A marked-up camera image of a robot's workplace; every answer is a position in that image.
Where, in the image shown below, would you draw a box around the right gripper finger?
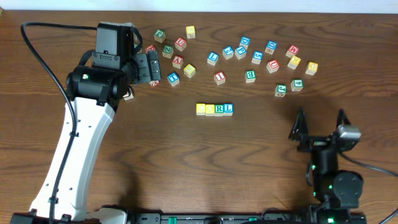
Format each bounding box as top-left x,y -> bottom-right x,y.
336,109 -> 351,127
289,108 -> 308,141

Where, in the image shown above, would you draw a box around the yellow C block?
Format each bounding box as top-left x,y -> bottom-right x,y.
196,103 -> 206,116

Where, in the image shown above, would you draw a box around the yellow O block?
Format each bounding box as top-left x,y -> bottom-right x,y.
205,104 -> 215,116

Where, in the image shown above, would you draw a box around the blue l block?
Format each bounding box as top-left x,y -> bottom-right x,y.
207,52 -> 219,66
223,103 -> 234,116

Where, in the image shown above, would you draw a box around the green R block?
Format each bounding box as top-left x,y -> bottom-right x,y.
215,104 -> 224,116

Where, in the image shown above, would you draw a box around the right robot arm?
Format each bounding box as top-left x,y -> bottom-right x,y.
289,108 -> 364,223

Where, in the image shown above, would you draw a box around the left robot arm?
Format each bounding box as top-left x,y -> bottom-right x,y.
11,50 -> 161,223

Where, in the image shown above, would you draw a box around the wooden block red side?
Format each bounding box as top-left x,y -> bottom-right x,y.
149,80 -> 160,87

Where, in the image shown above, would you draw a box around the red E block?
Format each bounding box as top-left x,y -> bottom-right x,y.
146,45 -> 156,53

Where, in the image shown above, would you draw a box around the green Z block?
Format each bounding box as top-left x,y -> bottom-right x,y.
162,45 -> 174,58

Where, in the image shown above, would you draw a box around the blue T block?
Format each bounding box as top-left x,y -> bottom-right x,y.
167,72 -> 180,86

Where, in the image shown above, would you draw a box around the red A block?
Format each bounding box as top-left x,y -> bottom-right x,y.
172,55 -> 183,69

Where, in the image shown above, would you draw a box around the plain wooden picture block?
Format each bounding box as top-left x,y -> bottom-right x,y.
123,86 -> 134,101

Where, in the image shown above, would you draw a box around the red U block left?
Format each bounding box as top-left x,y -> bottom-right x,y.
174,37 -> 187,52

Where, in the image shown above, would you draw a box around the red u block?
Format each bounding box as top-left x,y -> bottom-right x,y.
174,37 -> 187,52
266,60 -> 280,73

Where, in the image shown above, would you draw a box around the yellow S block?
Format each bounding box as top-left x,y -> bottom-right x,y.
183,63 -> 196,78

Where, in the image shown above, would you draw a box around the green J block bottom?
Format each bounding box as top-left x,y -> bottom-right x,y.
274,84 -> 287,97

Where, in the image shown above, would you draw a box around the green 4 block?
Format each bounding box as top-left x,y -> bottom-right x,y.
290,79 -> 304,91

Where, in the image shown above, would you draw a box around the yellow block top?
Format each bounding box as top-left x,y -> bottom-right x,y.
186,26 -> 196,39

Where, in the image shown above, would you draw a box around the yellow G block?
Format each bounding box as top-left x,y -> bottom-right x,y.
305,62 -> 318,75

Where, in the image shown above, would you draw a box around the yellow K block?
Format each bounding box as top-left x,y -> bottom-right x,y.
287,55 -> 301,70

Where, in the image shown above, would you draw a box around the red U block right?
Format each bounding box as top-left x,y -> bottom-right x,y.
266,60 -> 280,73

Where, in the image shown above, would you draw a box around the red I block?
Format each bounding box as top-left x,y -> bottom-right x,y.
214,71 -> 226,85

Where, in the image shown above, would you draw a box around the green B block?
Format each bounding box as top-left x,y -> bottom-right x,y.
245,70 -> 256,83

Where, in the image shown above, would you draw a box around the blue 2 block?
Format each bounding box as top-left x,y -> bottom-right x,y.
223,45 -> 234,60

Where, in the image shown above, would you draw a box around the red M block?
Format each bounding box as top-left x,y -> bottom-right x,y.
285,45 -> 300,58

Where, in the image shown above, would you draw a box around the blue 5 block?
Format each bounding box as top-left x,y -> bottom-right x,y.
251,50 -> 264,65

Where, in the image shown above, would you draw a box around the blue D block right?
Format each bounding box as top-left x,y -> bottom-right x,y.
265,40 -> 277,55

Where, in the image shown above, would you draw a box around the blue d block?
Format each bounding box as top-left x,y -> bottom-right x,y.
265,40 -> 277,55
239,36 -> 251,50

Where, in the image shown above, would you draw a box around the blue P block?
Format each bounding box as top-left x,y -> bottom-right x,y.
234,46 -> 247,60

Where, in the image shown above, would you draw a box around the blue D block left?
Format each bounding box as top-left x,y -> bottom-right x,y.
239,36 -> 251,50

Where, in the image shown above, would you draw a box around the right black cable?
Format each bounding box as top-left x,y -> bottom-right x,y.
338,151 -> 398,224

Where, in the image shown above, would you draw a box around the black cable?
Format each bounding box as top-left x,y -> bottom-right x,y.
338,151 -> 398,224
20,21 -> 144,224

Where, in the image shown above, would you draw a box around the left black cable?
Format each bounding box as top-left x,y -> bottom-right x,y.
20,21 -> 144,224

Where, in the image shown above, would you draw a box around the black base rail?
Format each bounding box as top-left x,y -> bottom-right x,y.
102,212 -> 368,224

